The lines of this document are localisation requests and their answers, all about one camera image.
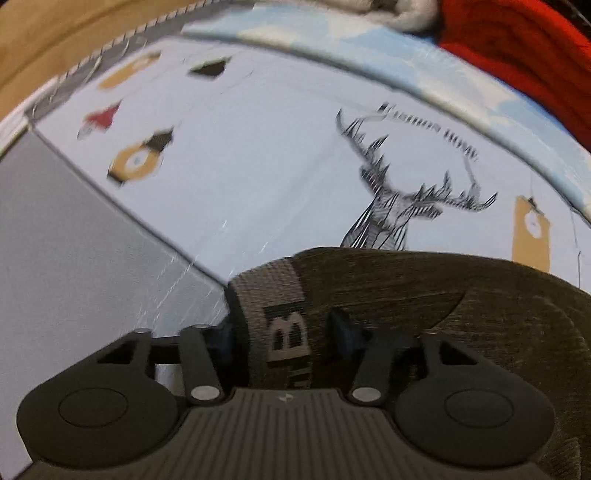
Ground dark brown pants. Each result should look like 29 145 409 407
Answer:
225 247 591 480

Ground deer printed bed sheet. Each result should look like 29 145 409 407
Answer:
0 37 591 480

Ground light blue patterned blanket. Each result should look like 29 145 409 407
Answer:
182 0 591 219

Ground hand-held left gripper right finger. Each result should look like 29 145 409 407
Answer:
325 309 468 408

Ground red fleece blanket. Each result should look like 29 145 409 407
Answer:
436 0 591 153

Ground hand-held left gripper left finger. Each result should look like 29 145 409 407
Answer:
98 322 237 407

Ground white folded quilt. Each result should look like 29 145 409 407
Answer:
318 0 445 33

